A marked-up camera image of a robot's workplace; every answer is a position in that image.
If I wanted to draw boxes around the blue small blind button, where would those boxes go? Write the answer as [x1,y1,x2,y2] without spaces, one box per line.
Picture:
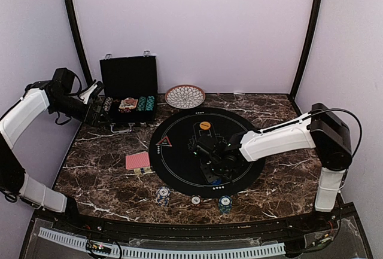
[212,178,222,185]

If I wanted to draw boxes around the orange big blind button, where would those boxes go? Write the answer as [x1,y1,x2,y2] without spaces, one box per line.
[199,121,211,130]

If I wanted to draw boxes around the blue green chip stack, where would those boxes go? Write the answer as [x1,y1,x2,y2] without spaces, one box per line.
[218,196,232,214]

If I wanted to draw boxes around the brown white chip stack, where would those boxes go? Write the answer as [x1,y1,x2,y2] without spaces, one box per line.
[191,196,201,206]

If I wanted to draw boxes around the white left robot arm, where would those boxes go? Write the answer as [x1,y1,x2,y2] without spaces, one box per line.
[1,80,103,233]

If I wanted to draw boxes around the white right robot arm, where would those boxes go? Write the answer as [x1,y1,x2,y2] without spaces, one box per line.
[193,103,352,231]

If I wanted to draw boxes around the blue tan chip row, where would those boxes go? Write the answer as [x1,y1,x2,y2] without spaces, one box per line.
[101,97,113,121]

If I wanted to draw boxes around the round black poker mat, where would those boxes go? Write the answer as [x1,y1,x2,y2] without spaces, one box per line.
[149,108,265,198]

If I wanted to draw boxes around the red dice row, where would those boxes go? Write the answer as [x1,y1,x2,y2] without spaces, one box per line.
[118,109,131,113]

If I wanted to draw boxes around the cards in case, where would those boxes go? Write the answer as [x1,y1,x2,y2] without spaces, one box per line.
[119,97,138,109]

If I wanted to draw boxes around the black poker chip case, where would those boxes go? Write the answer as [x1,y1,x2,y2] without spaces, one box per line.
[100,56,158,125]

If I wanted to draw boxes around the green chip row left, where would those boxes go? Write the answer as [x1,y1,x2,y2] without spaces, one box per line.
[136,96,147,111]

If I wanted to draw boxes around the green chip row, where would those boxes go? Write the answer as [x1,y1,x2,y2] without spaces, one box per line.
[136,96,147,111]
[145,96,156,111]

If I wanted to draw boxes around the triangular all in button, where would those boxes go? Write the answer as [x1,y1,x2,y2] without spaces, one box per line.
[156,136,172,147]

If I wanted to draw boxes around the green chip row right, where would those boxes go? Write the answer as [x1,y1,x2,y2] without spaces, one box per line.
[145,96,156,111]

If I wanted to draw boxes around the red playing card deck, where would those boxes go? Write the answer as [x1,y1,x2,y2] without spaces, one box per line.
[126,152,150,170]

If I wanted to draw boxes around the blue tan chip stack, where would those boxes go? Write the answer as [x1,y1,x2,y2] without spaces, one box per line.
[156,187,171,207]

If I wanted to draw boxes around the patterned ceramic plate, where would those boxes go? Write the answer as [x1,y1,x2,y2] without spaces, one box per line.
[165,84,205,109]

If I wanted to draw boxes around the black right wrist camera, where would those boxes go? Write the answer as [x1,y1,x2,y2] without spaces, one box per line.
[192,135,218,155]

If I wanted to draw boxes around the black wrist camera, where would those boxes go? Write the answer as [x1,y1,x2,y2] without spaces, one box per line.
[192,135,218,155]
[52,68,75,93]

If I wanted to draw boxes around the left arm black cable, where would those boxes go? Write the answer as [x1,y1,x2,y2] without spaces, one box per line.
[53,72,83,126]

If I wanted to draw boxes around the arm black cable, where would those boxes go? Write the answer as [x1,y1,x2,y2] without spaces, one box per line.
[308,108,363,164]
[53,72,83,126]

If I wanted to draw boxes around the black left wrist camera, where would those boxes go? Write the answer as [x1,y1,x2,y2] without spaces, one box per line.
[52,68,75,93]

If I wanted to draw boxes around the black corner frame post left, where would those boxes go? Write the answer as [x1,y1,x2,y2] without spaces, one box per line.
[64,0,93,85]

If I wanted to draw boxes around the black corner frame post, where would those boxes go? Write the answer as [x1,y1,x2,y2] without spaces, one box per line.
[289,0,321,102]
[64,0,93,85]

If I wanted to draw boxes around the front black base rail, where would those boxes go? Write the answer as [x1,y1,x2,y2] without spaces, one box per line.
[53,203,355,242]

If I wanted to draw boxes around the white cable tray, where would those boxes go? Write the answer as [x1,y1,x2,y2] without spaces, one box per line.
[38,227,285,258]

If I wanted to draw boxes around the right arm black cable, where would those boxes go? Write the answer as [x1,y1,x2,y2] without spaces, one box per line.
[308,108,363,164]

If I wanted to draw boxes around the black corner frame post right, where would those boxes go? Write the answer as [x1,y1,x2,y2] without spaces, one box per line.
[289,0,321,102]

